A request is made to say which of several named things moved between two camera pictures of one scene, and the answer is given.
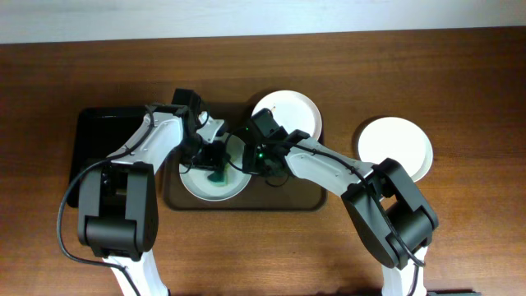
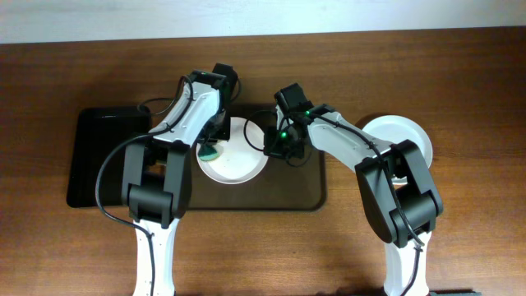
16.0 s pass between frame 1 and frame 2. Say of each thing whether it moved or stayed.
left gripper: moved
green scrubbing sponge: moved
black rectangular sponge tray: stayed
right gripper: moved
